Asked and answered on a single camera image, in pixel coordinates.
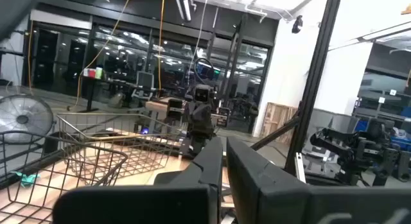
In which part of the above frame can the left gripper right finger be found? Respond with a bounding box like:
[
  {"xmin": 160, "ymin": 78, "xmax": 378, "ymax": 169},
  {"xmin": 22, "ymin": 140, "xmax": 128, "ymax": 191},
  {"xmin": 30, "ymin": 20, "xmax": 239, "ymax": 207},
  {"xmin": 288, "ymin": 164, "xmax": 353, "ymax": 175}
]
[{"xmin": 226, "ymin": 136, "xmax": 411, "ymax": 224}]

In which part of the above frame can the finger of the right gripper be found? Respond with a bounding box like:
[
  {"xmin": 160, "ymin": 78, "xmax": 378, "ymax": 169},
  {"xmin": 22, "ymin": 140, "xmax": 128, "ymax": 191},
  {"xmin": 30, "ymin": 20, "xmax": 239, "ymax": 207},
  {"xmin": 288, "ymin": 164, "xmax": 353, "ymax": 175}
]
[
  {"xmin": 216, "ymin": 107, "xmax": 231, "ymax": 128},
  {"xmin": 166, "ymin": 98, "xmax": 184, "ymax": 119}
]

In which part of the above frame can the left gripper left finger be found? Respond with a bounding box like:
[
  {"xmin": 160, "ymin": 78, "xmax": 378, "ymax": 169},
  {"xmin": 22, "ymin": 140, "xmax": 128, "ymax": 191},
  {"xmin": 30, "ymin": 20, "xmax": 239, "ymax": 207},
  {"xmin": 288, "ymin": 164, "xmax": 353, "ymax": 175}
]
[{"xmin": 53, "ymin": 135, "xmax": 224, "ymax": 224}]

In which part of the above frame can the grey office chair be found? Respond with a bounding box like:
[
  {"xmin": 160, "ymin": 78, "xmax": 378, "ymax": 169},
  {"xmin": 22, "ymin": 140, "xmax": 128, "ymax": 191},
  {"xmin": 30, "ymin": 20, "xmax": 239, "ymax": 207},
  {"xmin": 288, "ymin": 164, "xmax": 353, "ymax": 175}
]
[{"xmin": 132, "ymin": 71, "xmax": 155, "ymax": 101}]

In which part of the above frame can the wooden crate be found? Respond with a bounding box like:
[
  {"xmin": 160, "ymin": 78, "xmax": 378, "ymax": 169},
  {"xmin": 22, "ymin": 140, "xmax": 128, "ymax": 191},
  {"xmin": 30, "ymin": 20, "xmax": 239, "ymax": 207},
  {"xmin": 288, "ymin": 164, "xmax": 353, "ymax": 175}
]
[{"xmin": 259, "ymin": 101, "xmax": 298, "ymax": 144}]

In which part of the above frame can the black background desk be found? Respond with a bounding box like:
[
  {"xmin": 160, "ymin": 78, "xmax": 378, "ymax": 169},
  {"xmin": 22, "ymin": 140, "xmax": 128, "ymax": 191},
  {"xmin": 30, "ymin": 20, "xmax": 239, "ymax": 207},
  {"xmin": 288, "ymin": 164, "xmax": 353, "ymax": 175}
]
[{"xmin": 80, "ymin": 75, "xmax": 136, "ymax": 112}]

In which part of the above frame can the teal paper scrap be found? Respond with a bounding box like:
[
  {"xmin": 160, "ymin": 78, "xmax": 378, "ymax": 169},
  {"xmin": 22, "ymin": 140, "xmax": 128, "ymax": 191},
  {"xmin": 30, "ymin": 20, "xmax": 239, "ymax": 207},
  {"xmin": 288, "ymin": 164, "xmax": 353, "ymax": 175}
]
[{"xmin": 11, "ymin": 171, "xmax": 41, "ymax": 189}]

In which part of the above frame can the round floor fan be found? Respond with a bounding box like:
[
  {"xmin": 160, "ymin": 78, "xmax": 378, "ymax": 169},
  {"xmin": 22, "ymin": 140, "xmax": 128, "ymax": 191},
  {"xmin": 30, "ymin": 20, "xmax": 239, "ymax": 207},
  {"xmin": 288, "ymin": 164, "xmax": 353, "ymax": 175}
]
[{"xmin": 0, "ymin": 94, "xmax": 55, "ymax": 144}]

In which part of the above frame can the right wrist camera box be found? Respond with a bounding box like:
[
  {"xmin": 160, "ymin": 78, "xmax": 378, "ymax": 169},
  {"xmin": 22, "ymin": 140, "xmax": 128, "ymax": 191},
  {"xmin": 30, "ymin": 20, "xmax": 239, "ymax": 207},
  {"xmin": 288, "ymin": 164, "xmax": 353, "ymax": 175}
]
[{"xmin": 193, "ymin": 84, "xmax": 213, "ymax": 103}]

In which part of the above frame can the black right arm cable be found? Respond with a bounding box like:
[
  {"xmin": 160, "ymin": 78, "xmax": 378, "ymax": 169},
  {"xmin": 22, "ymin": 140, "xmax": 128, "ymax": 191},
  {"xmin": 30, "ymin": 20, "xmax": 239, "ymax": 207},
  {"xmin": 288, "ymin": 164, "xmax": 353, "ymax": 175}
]
[{"xmin": 191, "ymin": 56, "xmax": 216, "ymax": 87}]

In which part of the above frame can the black wire basket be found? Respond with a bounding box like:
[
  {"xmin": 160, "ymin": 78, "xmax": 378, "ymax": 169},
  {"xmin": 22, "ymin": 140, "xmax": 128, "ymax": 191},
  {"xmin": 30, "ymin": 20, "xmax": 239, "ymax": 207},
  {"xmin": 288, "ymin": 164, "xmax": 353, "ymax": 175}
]
[{"xmin": 0, "ymin": 130, "xmax": 129, "ymax": 224}]

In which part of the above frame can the orange hanging cable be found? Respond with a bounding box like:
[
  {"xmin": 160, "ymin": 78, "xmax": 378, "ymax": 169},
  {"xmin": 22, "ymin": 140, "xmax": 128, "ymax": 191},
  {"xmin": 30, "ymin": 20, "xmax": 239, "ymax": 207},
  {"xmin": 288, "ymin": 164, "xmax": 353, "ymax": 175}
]
[{"xmin": 156, "ymin": 0, "xmax": 166, "ymax": 92}]

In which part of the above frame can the yellow hanging cable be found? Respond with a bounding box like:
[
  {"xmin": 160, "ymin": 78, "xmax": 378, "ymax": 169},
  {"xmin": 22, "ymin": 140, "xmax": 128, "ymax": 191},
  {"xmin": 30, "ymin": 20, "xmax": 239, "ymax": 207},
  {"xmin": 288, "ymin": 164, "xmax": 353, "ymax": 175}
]
[{"xmin": 67, "ymin": 0, "xmax": 134, "ymax": 111}]

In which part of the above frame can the gold wire basket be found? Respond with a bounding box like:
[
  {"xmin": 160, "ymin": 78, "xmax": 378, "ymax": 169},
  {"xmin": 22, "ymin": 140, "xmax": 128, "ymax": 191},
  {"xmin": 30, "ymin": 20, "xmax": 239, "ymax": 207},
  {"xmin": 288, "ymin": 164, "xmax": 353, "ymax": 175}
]
[{"xmin": 56, "ymin": 112, "xmax": 193, "ymax": 186}]

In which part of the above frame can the black security camera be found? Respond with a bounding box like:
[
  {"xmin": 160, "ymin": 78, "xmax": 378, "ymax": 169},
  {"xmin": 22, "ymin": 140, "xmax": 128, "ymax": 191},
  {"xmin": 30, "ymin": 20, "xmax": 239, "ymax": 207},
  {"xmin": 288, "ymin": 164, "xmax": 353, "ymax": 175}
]
[{"xmin": 291, "ymin": 14, "xmax": 304, "ymax": 35}]

